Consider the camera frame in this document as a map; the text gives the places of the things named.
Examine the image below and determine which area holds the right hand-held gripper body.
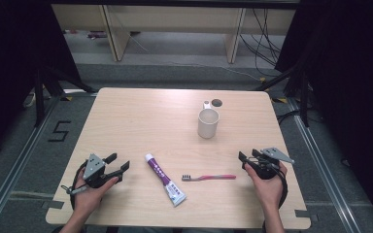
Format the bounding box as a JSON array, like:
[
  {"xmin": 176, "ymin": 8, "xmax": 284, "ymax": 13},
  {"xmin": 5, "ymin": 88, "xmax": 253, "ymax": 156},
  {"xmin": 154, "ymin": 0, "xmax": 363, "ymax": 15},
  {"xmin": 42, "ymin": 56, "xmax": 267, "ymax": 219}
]
[{"xmin": 247, "ymin": 147, "xmax": 295, "ymax": 181}]

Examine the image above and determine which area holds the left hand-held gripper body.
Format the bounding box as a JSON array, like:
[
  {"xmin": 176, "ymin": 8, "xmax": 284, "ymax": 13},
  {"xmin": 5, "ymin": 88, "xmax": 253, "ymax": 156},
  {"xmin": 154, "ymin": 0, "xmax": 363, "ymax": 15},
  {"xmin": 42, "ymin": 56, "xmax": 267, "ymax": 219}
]
[{"xmin": 83, "ymin": 152, "xmax": 124, "ymax": 189}]

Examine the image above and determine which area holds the pink toothbrush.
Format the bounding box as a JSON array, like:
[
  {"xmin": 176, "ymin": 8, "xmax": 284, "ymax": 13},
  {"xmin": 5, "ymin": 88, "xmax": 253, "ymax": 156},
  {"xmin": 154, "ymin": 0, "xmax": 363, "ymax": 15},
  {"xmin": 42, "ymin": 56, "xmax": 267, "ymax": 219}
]
[{"xmin": 181, "ymin": 174, "xmax": 237, "ymax": 183}]

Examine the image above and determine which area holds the purple and white toothpaste tube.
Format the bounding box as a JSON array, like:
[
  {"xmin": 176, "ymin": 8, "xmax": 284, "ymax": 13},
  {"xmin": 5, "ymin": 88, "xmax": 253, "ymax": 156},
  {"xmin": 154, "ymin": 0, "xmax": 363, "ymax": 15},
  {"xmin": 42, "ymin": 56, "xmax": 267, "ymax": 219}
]
[{"xmin": 144, "ymin": 152, "xmax": 187, "ymax": 208}]

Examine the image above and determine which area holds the beige cup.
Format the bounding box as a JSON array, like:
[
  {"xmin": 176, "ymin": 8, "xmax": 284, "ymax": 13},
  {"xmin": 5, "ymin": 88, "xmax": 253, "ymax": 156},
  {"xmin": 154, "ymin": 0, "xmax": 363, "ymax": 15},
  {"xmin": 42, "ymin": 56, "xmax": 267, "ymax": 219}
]
[{"xmin": 196, "ymin": 100, "xmax": 221, "ymax": 140}]

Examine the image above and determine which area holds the person's right hand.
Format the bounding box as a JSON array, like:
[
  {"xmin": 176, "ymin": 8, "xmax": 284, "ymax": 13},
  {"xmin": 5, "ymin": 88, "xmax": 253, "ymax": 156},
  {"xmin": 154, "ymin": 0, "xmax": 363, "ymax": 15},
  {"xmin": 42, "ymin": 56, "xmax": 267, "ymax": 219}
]
[{"xmin": 244, "ymin": 160, "xmax": 288, "ymax": 212}]

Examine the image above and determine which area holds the person's left hand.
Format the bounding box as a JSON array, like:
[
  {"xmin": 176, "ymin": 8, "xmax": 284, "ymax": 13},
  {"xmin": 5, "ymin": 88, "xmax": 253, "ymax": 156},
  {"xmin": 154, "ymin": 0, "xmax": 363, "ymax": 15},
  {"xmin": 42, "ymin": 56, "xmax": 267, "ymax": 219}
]
[{"xmin": 73, "ymin": 168, "xmax": 120, "ymax": 215}]

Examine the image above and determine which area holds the grey tape patch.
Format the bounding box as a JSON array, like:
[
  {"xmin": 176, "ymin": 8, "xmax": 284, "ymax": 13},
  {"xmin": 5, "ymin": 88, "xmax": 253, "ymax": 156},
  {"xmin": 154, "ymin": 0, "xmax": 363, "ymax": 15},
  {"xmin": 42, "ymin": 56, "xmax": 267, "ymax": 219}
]
[
  {"xmin": 41, "ymin": 200, "xmax": 65, "ymax": 211},
  {"xmin": 293, "ymin": 209, "xmax": 319, "ymax": 223}
]

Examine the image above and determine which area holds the black metal stand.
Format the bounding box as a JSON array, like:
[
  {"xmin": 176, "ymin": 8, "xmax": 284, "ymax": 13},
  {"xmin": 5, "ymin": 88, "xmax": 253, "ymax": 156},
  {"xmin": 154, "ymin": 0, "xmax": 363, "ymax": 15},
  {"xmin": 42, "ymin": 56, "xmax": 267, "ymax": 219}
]
[
  {"xmin": 33, "ymin": 66, "xmax": 97, "ymax": 128},
  {"xmin": 254, "ymin": 64, "xmax": 311, "ymax": 128}
]

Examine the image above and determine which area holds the black curtain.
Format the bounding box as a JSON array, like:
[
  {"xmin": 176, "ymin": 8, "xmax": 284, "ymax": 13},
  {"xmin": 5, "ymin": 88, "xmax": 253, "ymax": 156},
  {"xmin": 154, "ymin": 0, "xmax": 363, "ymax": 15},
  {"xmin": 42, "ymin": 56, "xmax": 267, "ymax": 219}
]
[
  {"xmin": 274, "ymin": 0, "xmax": 373, "ymax": 224},
  {"xmin": 0, "ymin": 0, "xmax": 83, "ymax": 163}
]

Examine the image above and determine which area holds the right hand-held gripper black cable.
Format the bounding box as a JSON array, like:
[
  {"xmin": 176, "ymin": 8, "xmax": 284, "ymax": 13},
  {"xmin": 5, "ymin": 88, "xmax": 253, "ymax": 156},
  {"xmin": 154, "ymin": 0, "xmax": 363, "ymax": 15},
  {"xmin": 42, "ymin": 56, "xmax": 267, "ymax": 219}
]
[{"xmin": 275, "ymin": 165, "xmax": 289, "ymax": 210}]

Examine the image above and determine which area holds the black floor cable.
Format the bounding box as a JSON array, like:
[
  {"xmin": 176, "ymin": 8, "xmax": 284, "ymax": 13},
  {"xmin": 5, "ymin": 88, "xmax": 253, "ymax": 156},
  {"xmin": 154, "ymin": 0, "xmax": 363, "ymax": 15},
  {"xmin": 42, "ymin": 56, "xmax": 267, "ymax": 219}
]
[{"xmin": 276, "ymin": 109, "xmax": 301, "ymax": 126}]

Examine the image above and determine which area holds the metal floor rail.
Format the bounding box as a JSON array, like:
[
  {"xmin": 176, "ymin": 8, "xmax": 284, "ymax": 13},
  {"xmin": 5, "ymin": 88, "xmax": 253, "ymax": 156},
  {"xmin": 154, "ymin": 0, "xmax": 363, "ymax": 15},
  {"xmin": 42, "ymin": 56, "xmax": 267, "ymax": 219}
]
[
  {"xmin": 0, "ymin": 96, "xmax": 61, "ymax": 233},
  {"xmin": 287, "ymin": 98, "xmax": 361, "ymax": 233}
]

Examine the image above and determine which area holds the bundle of black cables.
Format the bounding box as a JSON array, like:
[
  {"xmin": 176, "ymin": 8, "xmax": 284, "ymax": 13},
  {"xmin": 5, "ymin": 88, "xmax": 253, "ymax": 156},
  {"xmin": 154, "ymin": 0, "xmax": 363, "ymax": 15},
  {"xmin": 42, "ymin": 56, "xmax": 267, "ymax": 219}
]
[{"xmin": 238, "ymin": 8, "xmax": 285, "ymax": 78}]

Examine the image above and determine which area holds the light wooden furniture frame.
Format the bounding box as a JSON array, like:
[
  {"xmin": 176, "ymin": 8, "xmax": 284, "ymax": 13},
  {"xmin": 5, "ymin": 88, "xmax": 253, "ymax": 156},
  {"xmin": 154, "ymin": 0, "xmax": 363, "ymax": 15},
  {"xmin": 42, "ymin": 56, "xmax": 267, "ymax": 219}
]
[{"xmin": 51, "ymin": 3, "xmax": 297, "ymax": 64}]

